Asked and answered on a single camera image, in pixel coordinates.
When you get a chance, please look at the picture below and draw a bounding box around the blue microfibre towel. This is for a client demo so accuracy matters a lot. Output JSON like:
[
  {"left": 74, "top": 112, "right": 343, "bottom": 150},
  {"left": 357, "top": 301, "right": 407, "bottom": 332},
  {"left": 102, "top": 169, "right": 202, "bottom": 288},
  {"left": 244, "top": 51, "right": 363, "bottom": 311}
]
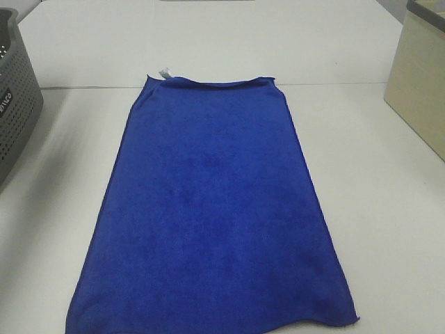
[{"left": 65, "top": 77, "right": 358, "bottom": 333}]

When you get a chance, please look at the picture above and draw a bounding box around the beige storage box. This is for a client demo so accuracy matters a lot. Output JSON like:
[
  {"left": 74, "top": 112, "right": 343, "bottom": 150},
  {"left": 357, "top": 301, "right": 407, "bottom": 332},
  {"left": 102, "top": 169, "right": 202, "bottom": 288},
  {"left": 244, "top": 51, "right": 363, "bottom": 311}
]
[{"left": 384, "top": 1, "right": 444, "bottom": 159}]

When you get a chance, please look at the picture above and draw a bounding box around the grey perforated plastic basket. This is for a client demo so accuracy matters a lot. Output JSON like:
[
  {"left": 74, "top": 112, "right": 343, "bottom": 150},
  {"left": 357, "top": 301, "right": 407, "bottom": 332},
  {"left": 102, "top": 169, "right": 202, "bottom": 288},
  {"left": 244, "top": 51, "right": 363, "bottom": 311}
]
[{"left": 0, "top": 8, "right": 44, "bottom": 182}]

